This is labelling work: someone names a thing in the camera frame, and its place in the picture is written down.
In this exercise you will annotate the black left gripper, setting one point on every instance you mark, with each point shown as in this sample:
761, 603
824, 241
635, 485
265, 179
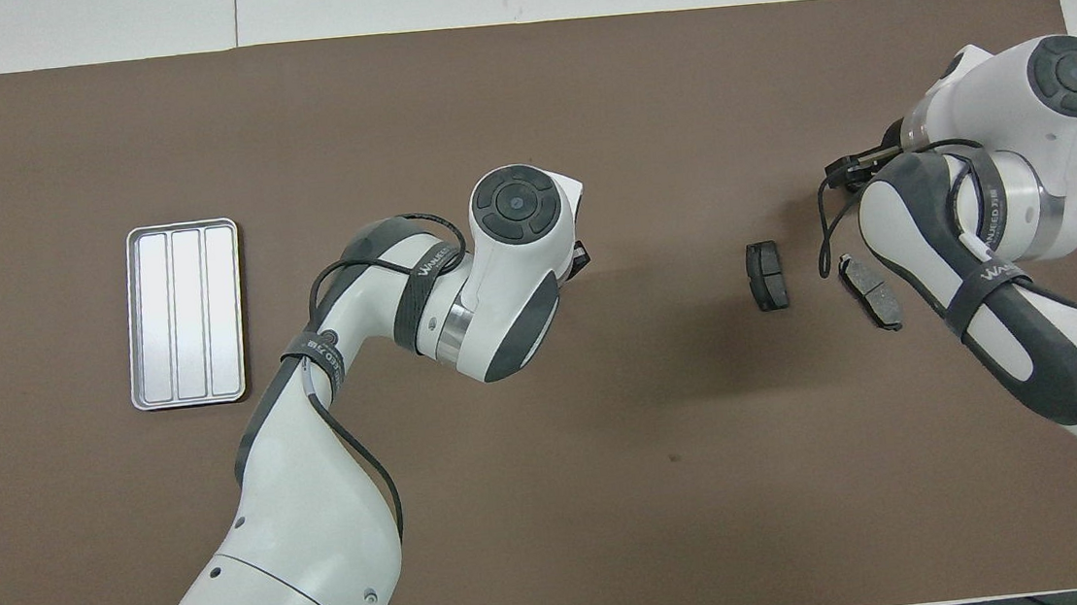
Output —
579, 262

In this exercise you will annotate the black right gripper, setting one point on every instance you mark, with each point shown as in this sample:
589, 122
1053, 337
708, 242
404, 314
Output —
886, 147

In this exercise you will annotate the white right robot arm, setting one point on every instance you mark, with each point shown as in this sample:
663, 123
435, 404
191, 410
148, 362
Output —
1018, 104

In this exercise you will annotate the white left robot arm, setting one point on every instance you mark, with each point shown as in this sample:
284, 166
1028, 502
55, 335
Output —
327, 555

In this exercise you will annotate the silver metal tray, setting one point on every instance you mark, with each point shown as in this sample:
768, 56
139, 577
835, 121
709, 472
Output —
160, 316

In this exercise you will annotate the large grey brake pad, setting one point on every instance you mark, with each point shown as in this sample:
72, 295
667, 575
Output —
869, 291

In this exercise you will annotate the small rectangular brake pad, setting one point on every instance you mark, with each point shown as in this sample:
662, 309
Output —
767, 276

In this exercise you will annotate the brown table mat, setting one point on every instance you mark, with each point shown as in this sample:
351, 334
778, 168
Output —
521, 99

